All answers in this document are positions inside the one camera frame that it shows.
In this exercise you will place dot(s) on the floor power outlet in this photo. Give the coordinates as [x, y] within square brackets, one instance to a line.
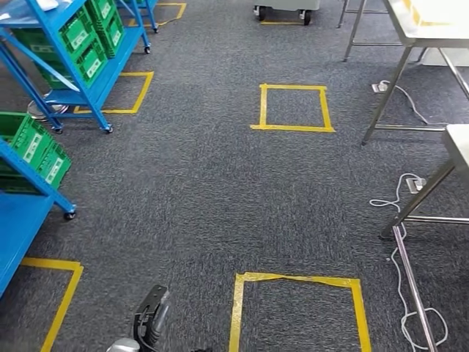
[379, 87]
[415, 184]

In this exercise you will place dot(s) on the grey wheeled cart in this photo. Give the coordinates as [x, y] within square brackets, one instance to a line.
[286, 6]

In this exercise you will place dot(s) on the white plastic parts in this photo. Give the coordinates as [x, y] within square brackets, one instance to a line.
[47, 4]

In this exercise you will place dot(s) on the yellow table tape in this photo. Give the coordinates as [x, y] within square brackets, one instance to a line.
[415, 14]

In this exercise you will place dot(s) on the silver round floor base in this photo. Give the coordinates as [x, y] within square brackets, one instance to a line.
[36, 111]

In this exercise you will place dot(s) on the steel table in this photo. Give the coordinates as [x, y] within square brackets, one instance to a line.
[421, 29]

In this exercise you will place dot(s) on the yellow floor tape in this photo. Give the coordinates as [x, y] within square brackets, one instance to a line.
[236, 316]
[62, 301]
[141, 92]
[282, 23]
[292, 128]
[172, 14]

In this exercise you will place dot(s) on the blue metal shelf rack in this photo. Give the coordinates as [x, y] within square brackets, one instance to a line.
[91, 92]
[22, 218]
[148, 12]

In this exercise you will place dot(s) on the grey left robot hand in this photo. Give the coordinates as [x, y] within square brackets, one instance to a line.
[151, 316]

